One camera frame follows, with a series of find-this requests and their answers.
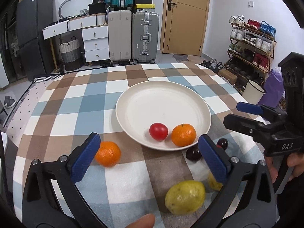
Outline black storage box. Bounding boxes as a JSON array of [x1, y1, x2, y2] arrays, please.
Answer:
[[89, 0, 106, 15]]

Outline woven laundry basket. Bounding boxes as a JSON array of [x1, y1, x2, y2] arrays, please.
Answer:
[[58, 36, 83, 72]]

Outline person's left hand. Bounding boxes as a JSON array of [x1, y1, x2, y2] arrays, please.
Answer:
[[126, 214, 156, 228]]

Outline black refrigerator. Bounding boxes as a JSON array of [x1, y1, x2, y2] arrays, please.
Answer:
[[17, 0, 55, 81]]

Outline person's right hand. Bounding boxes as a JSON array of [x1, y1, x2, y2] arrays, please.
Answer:
[[264, 151, 304, 184]]

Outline wooden shoe rack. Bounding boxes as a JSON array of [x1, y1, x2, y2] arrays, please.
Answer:
[[225, 15, 276, 94]]

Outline dark cherry small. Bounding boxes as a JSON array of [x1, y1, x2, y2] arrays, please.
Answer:
[[216, 138, 229, 150]]

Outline checkered tablecloth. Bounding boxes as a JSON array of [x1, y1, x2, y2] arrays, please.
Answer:
[[9, 63, 263, 227]]

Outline cream round plate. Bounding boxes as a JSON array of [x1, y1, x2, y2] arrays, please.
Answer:
[[115, 81, 211, 151]]

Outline wooden door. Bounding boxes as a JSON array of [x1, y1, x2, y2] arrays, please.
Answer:
[[160, 0, 210, 56]]

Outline large orange mandarin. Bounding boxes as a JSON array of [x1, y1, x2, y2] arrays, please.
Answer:
[[94, 141, 121, 167]]

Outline silver aluminium suitcase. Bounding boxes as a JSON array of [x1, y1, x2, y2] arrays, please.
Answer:
[[131, 12, 159, 64]]

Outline green yellow passion fruit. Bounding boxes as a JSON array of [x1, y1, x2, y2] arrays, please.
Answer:
[[208, 172, 223, 192]]

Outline white drawer desk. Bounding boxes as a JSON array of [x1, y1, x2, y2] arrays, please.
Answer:
[[43, 13, 110, 63]]

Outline purple bag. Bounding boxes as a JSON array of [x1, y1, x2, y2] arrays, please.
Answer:
[[258, 68, 284, 108]]

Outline shoes on floor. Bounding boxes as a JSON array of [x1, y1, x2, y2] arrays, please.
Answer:
[[200, 59, 225, 74]]

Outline dark cherry with stem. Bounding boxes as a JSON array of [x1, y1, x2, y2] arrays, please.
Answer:
[[185, 144, 202, 162]]

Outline small orange mandarin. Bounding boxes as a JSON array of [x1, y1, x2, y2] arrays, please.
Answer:
[[171, 123, 196, 147]]

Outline white enamel bucket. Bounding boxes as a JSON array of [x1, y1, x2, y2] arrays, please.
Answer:
[[242, 80, 266, 105]]

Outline beige suitcase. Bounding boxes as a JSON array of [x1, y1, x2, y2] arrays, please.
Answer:
[[108, 10, 132, 64]]

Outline red cherry tomato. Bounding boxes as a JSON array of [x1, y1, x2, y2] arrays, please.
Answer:
[[149, 123, 169, 141]]

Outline grey slippers on floor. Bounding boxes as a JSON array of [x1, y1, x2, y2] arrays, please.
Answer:
[[4, 96, 17, 109]]

